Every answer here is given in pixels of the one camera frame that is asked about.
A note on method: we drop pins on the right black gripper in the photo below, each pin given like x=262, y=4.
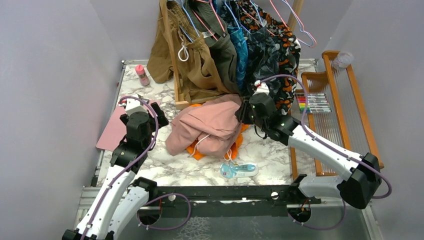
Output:
x=241, y=113

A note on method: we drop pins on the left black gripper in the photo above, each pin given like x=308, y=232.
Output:
x=161, y=120

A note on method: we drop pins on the pink shorts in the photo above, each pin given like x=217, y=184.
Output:
x=182, y=135

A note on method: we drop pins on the pink wire hanger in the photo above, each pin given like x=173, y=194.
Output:
x=303, y=30

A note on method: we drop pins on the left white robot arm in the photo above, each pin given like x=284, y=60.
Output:
x=122, y=194

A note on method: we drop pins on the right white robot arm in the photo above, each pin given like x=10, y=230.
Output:
x=357, y=178

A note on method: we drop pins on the dark leaf print shorts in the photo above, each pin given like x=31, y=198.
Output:
x=262, y=51

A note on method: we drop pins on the blue patterned hanging shorts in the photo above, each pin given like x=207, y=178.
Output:
x=235, y=30

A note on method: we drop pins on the orange camo hanging shorts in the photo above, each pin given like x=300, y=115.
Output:
x=282, y=85

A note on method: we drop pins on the dark green hanging shorts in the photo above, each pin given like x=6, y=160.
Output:
x=214, y=31

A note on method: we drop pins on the pink bottle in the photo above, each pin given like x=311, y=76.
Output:
x=142, y=76

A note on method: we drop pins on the pink clipboard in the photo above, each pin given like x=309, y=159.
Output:
x=115, y=129

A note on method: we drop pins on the packaged blue toothbrush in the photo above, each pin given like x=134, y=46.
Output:
x=233, y=171

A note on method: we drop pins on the coloured marker set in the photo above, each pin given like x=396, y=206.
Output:
x=314, y=103

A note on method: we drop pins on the wooden dish rack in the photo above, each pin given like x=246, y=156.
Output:
x=347, y=123

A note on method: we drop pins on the clear plastic cup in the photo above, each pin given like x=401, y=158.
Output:
x=342, y=60

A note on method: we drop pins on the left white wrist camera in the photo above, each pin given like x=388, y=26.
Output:
x=132, y=106

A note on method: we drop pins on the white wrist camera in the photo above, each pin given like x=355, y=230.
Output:
x=261, y=87
x=132, y=106

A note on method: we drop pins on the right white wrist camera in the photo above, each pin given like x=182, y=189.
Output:
x=261, y=87

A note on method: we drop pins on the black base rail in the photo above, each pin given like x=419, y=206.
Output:
x=224, y=201

